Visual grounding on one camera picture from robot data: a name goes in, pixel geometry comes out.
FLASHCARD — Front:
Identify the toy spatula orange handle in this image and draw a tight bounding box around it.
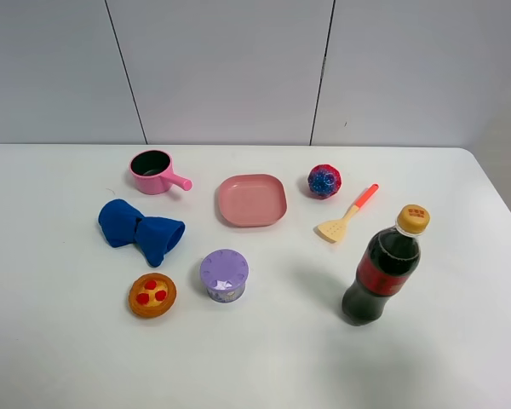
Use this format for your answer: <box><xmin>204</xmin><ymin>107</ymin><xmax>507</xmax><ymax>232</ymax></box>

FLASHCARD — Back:
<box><xmin>315</xmin><ymin>183</ymin><xmax>379</xmax><ymax>244</ymax></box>

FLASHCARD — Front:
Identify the red blue glitter ball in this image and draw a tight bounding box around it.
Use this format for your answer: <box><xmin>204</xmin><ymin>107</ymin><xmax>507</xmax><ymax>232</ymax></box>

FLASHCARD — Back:
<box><xmin>307</xmin><ymin>164</ymin><xmax>342</xmax><ymax>199</ymax></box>

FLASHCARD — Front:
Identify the toy fruit tart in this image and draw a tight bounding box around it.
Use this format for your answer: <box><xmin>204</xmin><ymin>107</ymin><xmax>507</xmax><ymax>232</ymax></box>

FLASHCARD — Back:
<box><xmin>128</xmin><ymin>273</ymin><xmax>177</xmax><ymax>319</ymax></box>

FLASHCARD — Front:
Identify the purple lidded jar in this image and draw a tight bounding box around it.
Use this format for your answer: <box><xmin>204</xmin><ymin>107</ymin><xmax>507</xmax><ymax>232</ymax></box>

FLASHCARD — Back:
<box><xmin>199</xmin><ymin>249</ymin><xmax>250</xmax><ymax>303</ymax></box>

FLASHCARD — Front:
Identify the pink square plate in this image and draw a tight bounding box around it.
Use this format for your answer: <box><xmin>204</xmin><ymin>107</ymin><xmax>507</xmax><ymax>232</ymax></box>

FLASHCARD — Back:
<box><xmin>217</xmin><ymin>174</ymin><xmax>288</xmax><ymax>228</ymax></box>

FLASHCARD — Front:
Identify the dark cola bottle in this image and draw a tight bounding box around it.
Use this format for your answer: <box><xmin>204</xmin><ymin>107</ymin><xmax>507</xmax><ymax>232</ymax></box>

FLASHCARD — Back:
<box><xmin>342</xmin><ymin>204</ymin><xmax>430</xmax><ymax>325</ymax></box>

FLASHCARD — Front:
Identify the blue cloth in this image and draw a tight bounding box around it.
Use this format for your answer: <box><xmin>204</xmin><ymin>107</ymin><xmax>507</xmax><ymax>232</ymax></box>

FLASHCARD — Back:
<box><xmin>98</xmin><ymin>199</ymin><xmax>186</xmax><ymax>268</ymax></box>

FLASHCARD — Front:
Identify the pink toy saucepan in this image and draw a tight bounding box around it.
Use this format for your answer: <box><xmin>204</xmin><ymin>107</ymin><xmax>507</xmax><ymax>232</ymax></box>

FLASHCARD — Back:
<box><xmin>129</xmin><ymin>149</ymin><xmax>192</xmax><ymax>195</ymax></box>

